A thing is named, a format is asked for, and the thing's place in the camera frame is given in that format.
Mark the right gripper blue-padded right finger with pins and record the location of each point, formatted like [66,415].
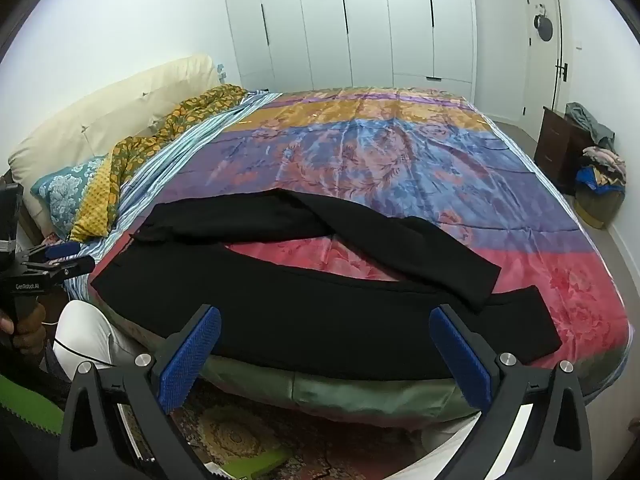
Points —
[533,422]

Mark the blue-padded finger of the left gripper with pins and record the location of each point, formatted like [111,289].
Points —
[72,267]
[53,251]

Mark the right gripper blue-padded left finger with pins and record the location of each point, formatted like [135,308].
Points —
[116,422]

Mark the black pants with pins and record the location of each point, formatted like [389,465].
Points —
[312,322]

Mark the person's left hand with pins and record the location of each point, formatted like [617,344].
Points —
[28,336]

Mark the yellow orange floral blanket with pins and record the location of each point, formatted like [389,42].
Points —
[97,212]

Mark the teal floral pillow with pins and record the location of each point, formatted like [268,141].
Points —
[62,192]

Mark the striped blue white sheet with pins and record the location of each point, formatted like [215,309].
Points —
[209,155]

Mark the patterned floor rug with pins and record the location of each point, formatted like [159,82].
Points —
[252,440]

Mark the laundry basket with clothes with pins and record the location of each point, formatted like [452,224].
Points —
[600,186]

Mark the dark wooden nightstand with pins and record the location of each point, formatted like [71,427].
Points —
[559,150]

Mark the colourful satin bedspread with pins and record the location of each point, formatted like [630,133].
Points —
[432,155]

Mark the white wardrobe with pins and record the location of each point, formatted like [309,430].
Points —
[296,45]

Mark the grey cloth on nightstand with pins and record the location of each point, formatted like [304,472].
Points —
[600,134]

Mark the white door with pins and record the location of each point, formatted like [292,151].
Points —
[546,81]

